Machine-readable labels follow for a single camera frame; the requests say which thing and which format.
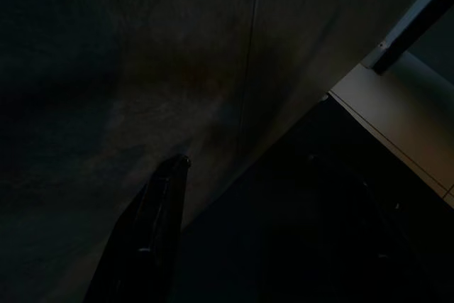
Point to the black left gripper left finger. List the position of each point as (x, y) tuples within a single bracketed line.
[(149, 239)]

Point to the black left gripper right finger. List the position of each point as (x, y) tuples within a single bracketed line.
[(365, 246)]

